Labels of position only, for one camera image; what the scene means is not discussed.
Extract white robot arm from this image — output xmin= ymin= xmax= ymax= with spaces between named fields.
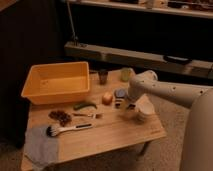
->
xmin=127 ymin=70 xmax=213 ymax=171

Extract yellow plastic tray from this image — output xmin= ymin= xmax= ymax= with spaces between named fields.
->
xmin=21 ymin=61 xmax=90 ymax=105

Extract orange round fruit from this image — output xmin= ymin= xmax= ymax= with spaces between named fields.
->
xmin=102 ymin=92 xmax=113 ymax=105

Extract dark cup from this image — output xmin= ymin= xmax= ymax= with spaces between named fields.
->
xmin=98 ymin=69 xmax=108 ymax=85

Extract blue sponge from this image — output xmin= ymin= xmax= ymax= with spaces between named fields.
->
xmin=114 ymin=88 xmax=127 ymax=98

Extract green cup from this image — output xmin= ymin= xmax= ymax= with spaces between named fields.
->
xmin=120 ymin=67 xmax=131 ymax=82

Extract grey bench shelf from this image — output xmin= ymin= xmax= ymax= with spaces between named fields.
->
xmin=64 ymin=42 xmax=213 ymax=80

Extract small metal fork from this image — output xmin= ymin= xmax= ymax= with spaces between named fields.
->
xmin=73 ymin=113 xmax=103 ymax=119

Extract green pepper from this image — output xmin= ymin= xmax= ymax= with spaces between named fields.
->
xmin=73 ymin=101 xmax=97 ymax=110

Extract stack of white plates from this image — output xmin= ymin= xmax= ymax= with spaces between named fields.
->
xmin=136 ymin=96 xmax=155 ymax=122

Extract brown grape bunch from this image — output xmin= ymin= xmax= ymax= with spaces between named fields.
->
xmin=49 ymin=110 xmax=72 ymax=127

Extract metal lamp pole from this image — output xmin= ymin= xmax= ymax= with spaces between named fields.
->
xmin=66 ymin=0 xmax=79 ymax=46

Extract black device on bench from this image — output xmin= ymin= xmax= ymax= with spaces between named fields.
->
xmin=163 ymin=55 xmax=192 ymax=65

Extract white dish brush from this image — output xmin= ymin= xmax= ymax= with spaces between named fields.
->
xmin=46 ymin=124 xmax=93 ymax=137

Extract grey cloth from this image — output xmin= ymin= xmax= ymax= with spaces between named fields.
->
xmin=24 ymin=125 xmax=58 ymax=171

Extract upper wooden shelf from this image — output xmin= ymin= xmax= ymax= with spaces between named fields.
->
xmin=65 ymin=0 xmax=213 ymax=19

